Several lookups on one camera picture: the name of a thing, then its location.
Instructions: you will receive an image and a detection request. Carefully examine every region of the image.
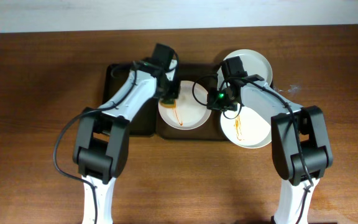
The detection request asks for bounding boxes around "green yellow sponge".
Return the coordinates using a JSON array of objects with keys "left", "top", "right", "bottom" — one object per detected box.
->
[{"left": 159, "top": 99, "right": 176, "bottom": 108}]

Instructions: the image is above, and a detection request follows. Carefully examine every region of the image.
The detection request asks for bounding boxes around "white plate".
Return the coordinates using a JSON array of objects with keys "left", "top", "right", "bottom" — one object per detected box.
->
[
  {"left": 158, "top": 80, "right": 211, "bottom": 130},
  {"left": 224, "top": 49, "right": 273, "bottom": 86},
  {"left": 220, "top": 106, "right": 272, "bottom": 149}
]

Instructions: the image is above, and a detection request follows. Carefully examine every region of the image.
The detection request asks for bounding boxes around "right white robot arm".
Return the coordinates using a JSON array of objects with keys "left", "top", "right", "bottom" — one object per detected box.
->
[{"left": 206, "top": 75, "right": 333, "bottom": 223}]

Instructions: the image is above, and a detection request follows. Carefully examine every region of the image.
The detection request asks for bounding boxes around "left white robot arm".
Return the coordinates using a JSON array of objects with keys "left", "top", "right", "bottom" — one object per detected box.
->
[{"left": 73, "top": 59, "right": 179, "bottom": 223}]

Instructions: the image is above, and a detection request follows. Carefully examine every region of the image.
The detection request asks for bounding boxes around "right dark tray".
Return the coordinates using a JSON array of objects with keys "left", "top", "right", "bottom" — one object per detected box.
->
[{"left": 156, "top": 64, "right": 227, "bottom": 141}]

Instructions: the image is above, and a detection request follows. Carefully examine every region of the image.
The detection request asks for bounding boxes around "dark tray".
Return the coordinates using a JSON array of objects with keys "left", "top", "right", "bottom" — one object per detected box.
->
[
  {"left": 102, "top": 63, "right": 157, "bottom": 137},
  {"left": 156, "top": 64, "right": 227, "bottom": 141}
]

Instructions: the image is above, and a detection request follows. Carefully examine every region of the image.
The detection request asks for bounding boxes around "left dark tray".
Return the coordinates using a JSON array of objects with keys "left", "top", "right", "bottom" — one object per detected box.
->
[{"left": 102, "top": 63, "right": 157, "bottom": 137}]

